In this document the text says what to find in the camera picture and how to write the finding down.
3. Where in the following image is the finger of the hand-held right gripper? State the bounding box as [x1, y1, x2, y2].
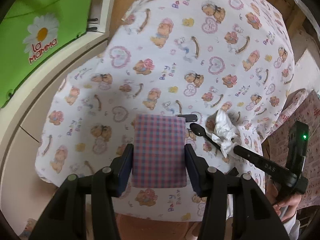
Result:
[233, 145, 298, 187]

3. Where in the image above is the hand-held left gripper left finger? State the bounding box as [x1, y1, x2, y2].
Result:
[29, 144, 134, 240]

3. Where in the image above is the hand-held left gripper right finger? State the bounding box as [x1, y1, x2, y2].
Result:
[184, 144, 285, 240]

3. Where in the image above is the black plastic spoon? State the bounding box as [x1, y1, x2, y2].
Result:
[189, 122, 225, 154]

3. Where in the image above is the white tissue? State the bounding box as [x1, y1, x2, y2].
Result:
[212, 109, 239, 158]

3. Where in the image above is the small black plastic piece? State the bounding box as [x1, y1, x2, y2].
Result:
[177, 114, 198, 122]

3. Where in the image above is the person's right hand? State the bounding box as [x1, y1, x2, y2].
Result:
[273, 194, 302, 222]

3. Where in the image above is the pink printed cloth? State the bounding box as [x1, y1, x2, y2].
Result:
[265, 90, 320, 210]

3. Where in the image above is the bear print white tablecloth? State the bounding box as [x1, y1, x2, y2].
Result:
[35, 0, 297, 223]

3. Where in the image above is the green plastic box with daisy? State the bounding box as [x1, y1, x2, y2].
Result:
[0, 0, 98, 109]

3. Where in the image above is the white shelf frame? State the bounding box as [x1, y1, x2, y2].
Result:
[0, 0, 115, 195]

